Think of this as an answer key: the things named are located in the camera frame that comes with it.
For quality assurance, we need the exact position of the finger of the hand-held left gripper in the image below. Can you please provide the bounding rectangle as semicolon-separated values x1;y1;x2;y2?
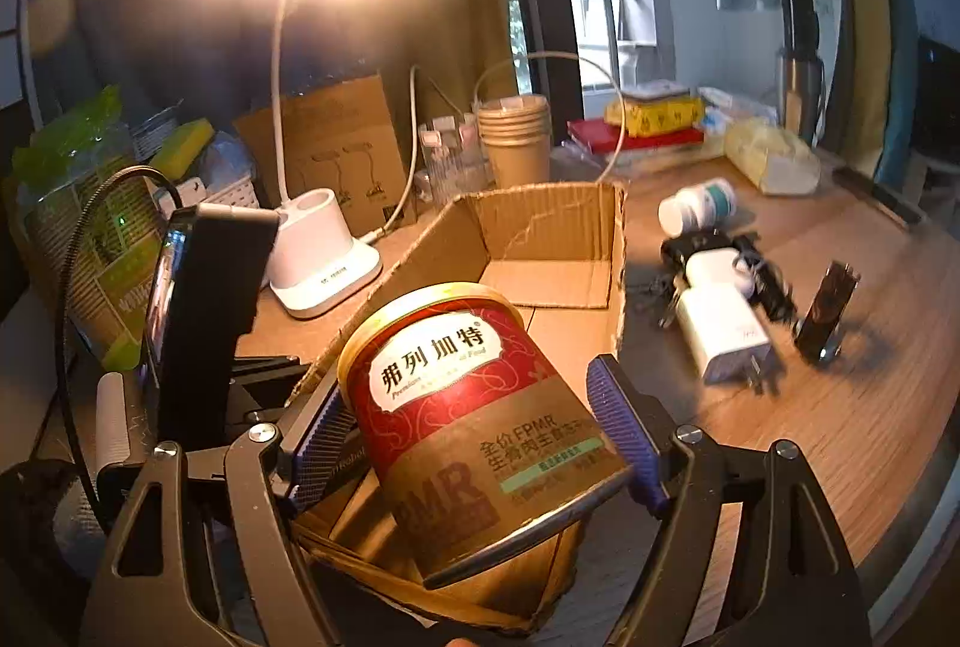
234;356;310;393
223;392;290;429

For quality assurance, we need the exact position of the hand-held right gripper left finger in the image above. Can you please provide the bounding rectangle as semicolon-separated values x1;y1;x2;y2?
79;371;361;647

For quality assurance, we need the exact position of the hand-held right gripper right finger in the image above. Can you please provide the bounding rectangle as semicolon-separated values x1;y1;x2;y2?
585;354;875;647

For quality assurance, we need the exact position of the red food can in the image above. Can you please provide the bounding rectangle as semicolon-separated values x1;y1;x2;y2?
337;281;635;592

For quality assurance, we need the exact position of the white charger plug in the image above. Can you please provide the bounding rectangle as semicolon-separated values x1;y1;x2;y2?
675;283;781;385

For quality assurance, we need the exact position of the cardboard box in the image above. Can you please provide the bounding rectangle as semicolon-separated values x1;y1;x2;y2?
289;180;631;633

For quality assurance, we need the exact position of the white earbuds case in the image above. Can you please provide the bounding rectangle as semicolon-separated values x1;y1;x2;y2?
684;248;757;295

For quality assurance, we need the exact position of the black car key fob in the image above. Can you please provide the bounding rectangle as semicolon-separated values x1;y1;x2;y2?
660;230;734;269

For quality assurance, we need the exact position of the key bunch with ring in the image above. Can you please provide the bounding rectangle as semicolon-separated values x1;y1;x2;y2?
739;233;797;327

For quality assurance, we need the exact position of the black metal clip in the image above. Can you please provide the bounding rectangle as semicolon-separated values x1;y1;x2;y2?
795;260;862;363

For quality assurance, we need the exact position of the white pill bottle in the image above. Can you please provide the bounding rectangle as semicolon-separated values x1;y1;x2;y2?
658;180;737;235

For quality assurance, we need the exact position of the white desk lamp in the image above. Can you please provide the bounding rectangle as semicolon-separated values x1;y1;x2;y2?
161;0;428;319

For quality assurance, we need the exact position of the white plastic basket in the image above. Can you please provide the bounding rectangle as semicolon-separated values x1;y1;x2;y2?
161;174;260;220

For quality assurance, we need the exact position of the green bag of cups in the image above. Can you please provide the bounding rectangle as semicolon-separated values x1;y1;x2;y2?
4;84;162;370

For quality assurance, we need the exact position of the yellow green sponge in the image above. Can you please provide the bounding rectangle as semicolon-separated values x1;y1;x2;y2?
150;118;215;179

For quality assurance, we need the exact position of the brown lamp carton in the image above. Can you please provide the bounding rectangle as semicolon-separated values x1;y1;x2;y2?
232;71;417;239

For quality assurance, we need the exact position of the clear plastic bottle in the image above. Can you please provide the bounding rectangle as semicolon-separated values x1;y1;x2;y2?
416;118;496;202

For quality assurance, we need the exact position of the stack of paper cups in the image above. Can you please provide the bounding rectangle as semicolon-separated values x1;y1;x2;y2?
476;95;554;190

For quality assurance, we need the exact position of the red book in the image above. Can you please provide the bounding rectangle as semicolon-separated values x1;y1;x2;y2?
566;118;706;153

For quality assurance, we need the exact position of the yellow tissue pack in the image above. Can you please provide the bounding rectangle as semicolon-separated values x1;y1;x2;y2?
724;118;822;196

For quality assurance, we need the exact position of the yellow box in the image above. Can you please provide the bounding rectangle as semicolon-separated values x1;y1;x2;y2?
604;95;706;138

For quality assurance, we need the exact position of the white wet wipes pack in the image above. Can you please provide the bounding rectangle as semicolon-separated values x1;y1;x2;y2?
697;86;781;134

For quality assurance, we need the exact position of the black smartphone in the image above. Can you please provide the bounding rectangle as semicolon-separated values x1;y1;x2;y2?
831;165;923;228

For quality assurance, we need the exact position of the steel thermos mug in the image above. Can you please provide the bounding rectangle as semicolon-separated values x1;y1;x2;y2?
776;45;826;142

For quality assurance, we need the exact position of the yellow and teal curtain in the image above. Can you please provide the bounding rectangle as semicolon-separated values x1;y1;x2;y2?
817;0;931;183

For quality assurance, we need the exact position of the white lamp cable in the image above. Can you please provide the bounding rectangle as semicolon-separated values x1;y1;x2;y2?
364;63;421;243

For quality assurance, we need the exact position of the white charging cable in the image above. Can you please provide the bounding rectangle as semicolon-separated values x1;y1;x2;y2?
472;53;627;183

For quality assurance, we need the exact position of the white wireless charger pad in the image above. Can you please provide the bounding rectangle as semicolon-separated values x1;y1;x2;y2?
622;80;691;102

